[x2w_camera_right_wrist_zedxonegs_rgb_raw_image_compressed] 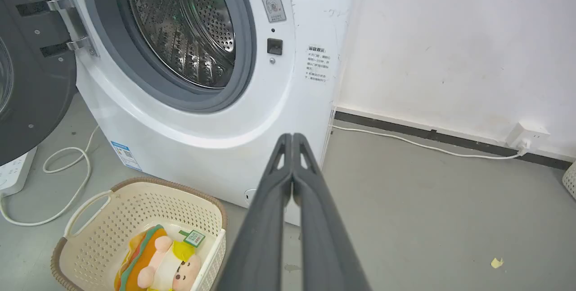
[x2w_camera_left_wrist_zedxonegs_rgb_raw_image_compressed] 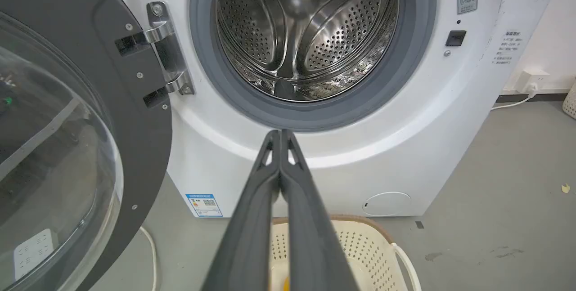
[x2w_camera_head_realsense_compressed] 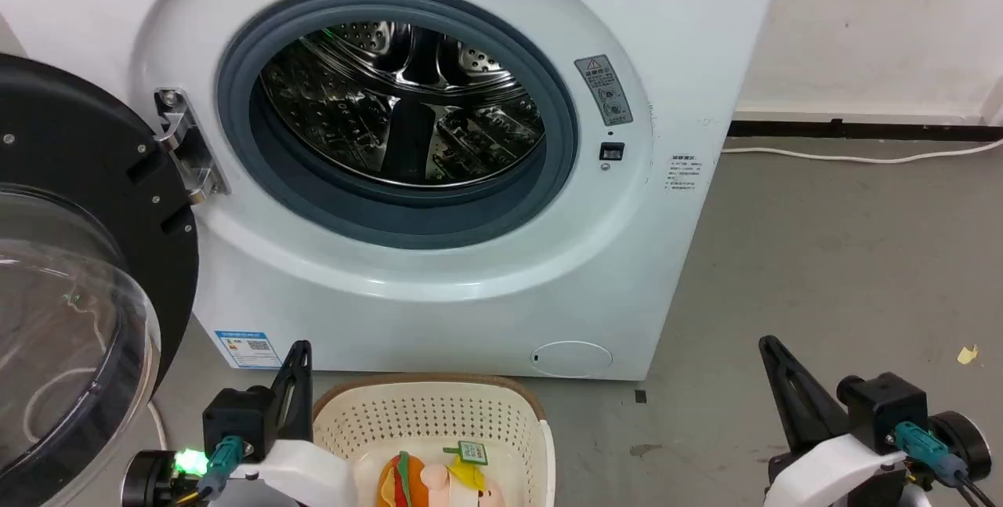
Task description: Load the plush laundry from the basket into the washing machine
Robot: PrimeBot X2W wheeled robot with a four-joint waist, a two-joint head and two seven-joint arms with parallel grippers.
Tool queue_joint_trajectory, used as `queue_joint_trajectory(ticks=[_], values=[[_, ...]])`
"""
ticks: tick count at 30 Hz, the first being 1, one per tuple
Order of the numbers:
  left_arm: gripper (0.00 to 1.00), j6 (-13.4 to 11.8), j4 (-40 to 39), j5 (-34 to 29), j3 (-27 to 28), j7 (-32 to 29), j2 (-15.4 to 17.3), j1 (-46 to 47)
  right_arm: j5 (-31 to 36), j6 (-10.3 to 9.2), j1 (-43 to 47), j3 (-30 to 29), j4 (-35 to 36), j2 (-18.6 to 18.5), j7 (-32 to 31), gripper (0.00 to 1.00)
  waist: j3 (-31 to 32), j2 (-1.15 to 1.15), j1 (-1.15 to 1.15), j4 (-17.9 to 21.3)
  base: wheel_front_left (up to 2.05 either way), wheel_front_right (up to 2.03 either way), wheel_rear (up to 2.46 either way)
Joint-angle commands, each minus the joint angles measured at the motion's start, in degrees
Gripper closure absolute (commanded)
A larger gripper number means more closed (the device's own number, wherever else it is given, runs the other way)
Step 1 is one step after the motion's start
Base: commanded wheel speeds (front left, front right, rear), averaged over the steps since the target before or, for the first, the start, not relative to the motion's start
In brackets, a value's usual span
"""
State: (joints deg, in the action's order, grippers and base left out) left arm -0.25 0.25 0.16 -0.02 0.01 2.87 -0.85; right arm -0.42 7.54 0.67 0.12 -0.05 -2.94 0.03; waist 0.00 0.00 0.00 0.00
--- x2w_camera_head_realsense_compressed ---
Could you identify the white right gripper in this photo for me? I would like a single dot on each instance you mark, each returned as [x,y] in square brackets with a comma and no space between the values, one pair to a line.
[842,472]

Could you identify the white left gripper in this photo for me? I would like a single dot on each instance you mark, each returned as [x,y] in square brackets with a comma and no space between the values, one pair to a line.
[305,472]

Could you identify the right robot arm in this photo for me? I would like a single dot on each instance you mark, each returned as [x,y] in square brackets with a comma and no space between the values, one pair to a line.
[960,440]

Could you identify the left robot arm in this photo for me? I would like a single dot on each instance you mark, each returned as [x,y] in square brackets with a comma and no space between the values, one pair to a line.
[149,479]

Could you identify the black washer door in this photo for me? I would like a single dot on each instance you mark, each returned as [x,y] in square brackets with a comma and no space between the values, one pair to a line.
[70,178]

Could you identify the white front-loading washing machine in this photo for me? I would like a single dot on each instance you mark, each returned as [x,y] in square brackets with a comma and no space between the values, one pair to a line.
[666,60]

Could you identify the blue white energy label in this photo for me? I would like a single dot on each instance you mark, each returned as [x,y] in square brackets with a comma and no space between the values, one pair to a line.
[248,349]

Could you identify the cream perforated laundry basket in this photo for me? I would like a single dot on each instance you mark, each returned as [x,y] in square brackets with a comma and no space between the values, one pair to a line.
[423,417]

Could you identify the yellow paper scrap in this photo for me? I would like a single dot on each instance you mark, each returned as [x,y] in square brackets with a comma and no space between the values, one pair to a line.
[968,354]

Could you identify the green label tag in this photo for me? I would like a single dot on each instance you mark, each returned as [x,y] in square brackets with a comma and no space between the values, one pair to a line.
[468,452]

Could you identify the yellow pink plush toy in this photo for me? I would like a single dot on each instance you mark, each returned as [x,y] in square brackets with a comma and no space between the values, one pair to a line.
[464,483]

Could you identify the grey rubber door gasket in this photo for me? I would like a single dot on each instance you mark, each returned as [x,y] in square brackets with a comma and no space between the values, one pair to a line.
[407,213]

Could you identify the round white filter cover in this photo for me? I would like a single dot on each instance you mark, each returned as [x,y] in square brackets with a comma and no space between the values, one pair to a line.
[571,358]

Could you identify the white text sticker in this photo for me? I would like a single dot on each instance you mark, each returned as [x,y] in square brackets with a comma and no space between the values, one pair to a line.
[682,172]

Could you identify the chrome door hinge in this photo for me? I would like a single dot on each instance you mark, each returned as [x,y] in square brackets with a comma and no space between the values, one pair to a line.
[186,148]

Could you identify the stainless steel washer drum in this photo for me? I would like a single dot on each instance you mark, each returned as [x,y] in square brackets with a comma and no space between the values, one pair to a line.
[400,103]

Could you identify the black door latch socket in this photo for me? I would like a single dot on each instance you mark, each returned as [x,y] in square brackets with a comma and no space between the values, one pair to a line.
[611,151]

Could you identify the grey warning sticker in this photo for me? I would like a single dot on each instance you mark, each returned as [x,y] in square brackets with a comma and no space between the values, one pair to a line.
[604,89]

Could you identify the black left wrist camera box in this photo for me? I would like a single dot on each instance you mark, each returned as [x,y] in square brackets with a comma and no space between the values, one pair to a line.
[239,417]

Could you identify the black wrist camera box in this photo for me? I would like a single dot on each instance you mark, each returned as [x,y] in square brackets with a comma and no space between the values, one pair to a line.
[881,405]
[239,417]

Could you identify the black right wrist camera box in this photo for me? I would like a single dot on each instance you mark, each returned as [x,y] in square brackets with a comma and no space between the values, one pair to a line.
[881,405]

